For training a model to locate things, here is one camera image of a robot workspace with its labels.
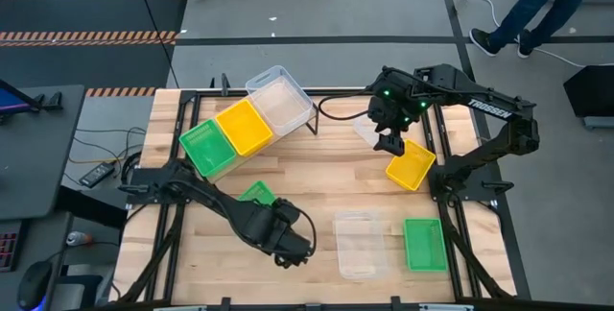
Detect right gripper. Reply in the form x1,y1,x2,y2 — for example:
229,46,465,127
372,108,413,157

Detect green plastic slotted basket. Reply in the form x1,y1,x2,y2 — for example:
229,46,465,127
238,179,278,206
402,217,449,273
178,117,239,179

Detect black aluminium table frame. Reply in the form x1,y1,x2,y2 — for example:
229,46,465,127
109,87,514,311

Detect black backlit keyboard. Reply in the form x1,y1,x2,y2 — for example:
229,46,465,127
0,219,24,274

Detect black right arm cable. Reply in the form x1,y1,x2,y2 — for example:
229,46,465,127
317,90,373,121

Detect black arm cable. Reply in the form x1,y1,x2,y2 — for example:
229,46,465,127
275,199,319,258
317,90,373,121

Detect thin black floor cable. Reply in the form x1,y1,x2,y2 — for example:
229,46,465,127
130,0,181,89

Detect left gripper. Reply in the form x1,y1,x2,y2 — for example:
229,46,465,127
268,227,313,269

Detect black equipment case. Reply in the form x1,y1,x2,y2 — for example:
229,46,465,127
562,63,614,130

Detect yellow plastic slotted basket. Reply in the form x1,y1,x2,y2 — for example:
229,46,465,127
214,98,274,157
385,138,437,193

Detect white floor cable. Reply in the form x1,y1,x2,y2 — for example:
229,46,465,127
462,0,614,70

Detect black power adapter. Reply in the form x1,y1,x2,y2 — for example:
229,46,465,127
78,161,116,189

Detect monitor with purple screen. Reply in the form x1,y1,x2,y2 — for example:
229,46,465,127
0,79,64,125

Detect grey desk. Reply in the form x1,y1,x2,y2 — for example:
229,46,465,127
0,84,86,221

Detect black computer mouse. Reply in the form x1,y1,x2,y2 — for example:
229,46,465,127
16,260,54,311

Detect person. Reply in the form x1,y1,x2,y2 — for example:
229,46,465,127
468,0,614,59

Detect clear plastic basket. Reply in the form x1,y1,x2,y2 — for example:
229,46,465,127
245,64,316,138
353,114,385,149
333,209,390,281

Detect black mat hazard striped edge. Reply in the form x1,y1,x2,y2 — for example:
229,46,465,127
0,0,189,99

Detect dark desk surface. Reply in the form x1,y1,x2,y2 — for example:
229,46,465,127
0,210,74,311

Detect silver can red top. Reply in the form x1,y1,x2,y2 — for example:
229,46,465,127
65,230,95,248

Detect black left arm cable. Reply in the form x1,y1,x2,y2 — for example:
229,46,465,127
275,199,319,258

